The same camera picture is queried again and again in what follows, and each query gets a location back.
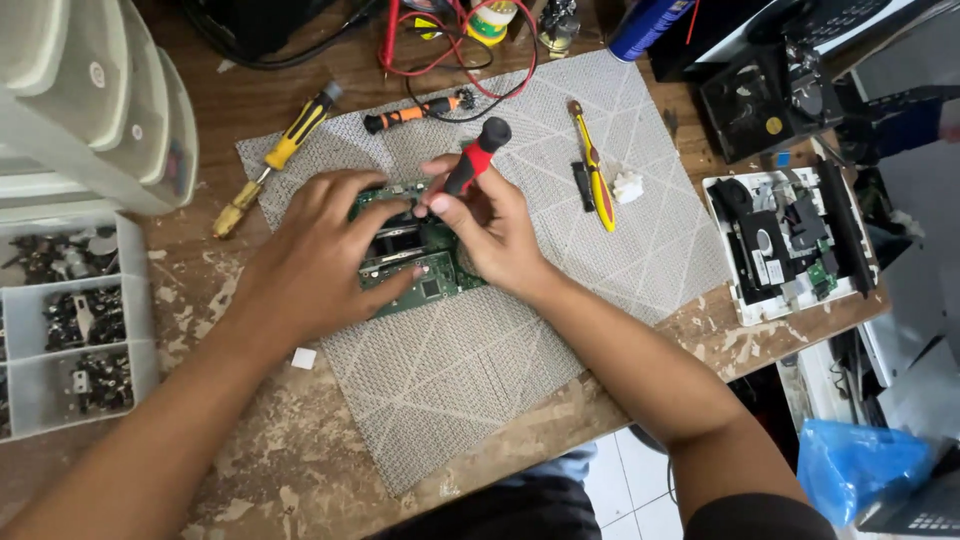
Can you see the person's right hand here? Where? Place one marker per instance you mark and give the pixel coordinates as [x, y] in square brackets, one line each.
[499, 232]

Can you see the person's left hand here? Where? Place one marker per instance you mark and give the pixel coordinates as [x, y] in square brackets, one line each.
[307, 262]

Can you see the red black screwdriver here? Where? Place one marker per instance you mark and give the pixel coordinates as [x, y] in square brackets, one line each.
[480, 154]

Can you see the green circuit board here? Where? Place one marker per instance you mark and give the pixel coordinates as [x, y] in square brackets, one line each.
[435, 285]

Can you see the small black plastic part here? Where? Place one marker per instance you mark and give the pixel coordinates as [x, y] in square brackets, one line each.
[582, 187]

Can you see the small white square piece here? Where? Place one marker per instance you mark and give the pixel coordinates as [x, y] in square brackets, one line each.
[304, 358]

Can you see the yellow black large screwdriver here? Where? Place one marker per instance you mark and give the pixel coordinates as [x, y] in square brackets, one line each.
[296, 135]

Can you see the white crumpled piece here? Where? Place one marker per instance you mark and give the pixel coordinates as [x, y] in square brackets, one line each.
[628, 187]

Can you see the orange black screwdriver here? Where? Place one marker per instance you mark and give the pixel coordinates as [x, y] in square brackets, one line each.
[409, 114]

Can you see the grey woven mat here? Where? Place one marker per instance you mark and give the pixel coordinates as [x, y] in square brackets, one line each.
[450, 390]

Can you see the yellow green solder spool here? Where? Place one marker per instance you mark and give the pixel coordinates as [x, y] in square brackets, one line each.
[491, 22]

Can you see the small metal stand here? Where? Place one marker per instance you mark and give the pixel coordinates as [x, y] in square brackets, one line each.
[559, 26]

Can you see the red multimeter probe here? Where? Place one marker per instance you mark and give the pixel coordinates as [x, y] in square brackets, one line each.
[390, 34]

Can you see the clear screw organizer box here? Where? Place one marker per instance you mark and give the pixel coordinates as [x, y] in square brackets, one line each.
[82, 322]

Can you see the black bag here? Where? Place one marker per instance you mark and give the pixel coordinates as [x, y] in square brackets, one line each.
[255, 26]

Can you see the blue spray can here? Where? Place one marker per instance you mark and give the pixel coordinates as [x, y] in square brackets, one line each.
[645, 26]

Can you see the grey plastic drawer unit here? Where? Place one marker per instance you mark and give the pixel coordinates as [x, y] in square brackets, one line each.
[82, 90]

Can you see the black opened device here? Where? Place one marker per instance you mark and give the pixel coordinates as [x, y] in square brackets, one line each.
[757, 101]

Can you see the white opened laptop base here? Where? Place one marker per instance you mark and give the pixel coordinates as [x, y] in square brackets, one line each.
[791, 247]

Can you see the small blue piece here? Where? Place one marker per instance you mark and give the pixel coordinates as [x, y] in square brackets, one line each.
[784, 159]

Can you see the person's black sleeve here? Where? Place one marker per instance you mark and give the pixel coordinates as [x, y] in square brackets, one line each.
[757, 521]

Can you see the white shelf unit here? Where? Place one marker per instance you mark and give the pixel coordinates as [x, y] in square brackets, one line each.
[900, 367]

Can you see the blue plastic bag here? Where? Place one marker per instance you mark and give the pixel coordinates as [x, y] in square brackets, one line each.
[855, 465]

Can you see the dark keypad device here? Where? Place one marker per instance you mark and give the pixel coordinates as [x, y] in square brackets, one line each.
[922, 510]

